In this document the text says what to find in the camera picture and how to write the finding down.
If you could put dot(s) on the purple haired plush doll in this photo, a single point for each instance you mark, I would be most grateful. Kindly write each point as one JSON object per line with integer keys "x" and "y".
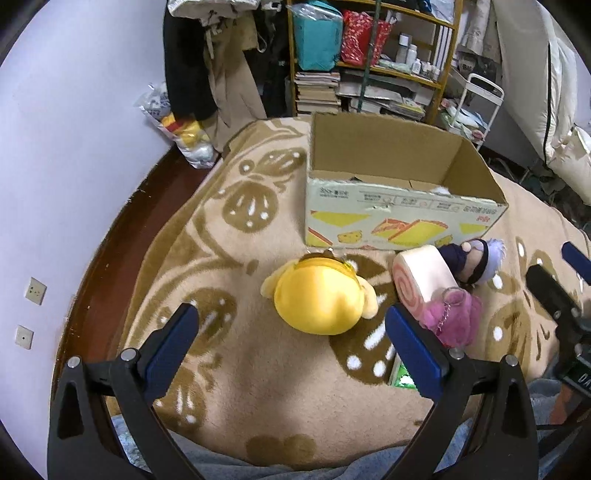
{"x": 480, "y": 263}

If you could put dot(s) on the stack of old books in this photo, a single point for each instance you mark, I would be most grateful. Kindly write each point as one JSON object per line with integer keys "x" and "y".
{"x": 316, "y": 92}

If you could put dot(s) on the green packet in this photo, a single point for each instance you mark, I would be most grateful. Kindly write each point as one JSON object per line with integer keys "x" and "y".
{"x": 399, "y": 376}

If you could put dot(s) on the dark wooden bed frame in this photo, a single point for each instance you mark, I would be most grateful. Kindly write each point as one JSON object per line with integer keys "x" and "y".
{"x": 124, "y": 230}

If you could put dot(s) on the pile of papers and booklets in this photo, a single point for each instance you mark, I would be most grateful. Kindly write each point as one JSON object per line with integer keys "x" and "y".
{"x": 392, "y": 104}

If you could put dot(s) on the red patterned gift bag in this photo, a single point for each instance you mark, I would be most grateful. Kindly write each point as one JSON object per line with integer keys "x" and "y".
{"x": 362, "y": 39}

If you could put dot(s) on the teal shopping bag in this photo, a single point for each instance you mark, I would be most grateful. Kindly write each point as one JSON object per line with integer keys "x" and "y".
{"x": 318, "y": 41}

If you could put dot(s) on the white trolley cart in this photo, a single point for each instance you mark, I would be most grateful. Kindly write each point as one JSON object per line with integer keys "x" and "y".
{"x": 497, "y": 99}

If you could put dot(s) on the white puffer jacket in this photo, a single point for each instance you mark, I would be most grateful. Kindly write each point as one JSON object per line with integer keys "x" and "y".
{"x": 207, "y": 7}

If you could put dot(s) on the yellow plush toy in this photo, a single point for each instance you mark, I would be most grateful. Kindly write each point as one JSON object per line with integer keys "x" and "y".
{"x": 314, "y": 295}

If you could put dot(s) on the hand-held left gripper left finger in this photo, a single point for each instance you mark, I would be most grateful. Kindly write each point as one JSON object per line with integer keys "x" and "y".
{"x": 173, "y": 341}

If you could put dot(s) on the beige brown printed blanket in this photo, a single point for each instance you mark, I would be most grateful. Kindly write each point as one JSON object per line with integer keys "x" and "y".
{"x": 254, "y": 369}

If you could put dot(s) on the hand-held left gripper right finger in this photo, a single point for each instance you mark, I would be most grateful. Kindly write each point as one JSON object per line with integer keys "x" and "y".
{"x": 415, "y": 355}

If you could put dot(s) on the printed cardboard box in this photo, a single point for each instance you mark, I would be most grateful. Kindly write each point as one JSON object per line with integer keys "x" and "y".
{"x": 369, "y": 217}

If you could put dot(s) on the dark hanging garment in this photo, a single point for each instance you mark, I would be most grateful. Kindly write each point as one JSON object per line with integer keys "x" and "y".
{"x": 274, "y": 69}

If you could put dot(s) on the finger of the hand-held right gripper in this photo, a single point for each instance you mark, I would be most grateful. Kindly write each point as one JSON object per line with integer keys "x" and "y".
{"x": 549, "y": 290}
{"x": 576, "y": 257}

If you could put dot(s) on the beige wall socket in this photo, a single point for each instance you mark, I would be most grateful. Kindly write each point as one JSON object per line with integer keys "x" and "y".
{"x": 35, "y": 290}
{"x": 23, "y": 339}

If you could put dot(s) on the beige hanging trousers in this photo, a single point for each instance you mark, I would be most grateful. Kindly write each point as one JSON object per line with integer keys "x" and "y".
{"x": 231, "y": 92}

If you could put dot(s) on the pink swirl roll plush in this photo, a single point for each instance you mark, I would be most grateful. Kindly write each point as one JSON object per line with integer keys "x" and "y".
{"x": 425, "y": 267}

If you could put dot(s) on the black hanging coat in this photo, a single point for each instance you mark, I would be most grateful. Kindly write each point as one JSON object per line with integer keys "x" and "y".
{"x": 184, "y": 78}

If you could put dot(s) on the pale floral curtain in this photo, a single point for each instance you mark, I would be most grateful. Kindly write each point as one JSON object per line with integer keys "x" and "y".
{"x": 475, "y": 23}

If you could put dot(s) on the clear plastic bag of toys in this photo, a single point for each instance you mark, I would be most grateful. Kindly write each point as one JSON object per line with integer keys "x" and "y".
{"x": 184, "y": 138}

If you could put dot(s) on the cluster of white bottles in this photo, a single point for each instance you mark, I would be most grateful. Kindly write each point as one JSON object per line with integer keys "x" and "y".
{"x": 408, "y": 53}

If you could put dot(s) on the yellow wooden shelf rack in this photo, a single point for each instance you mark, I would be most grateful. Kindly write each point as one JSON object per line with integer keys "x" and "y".
{"x": 444, "y": 74}

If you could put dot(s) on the green pole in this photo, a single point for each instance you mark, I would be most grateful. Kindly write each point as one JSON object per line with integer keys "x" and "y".
{"x": 369, "y": 50}

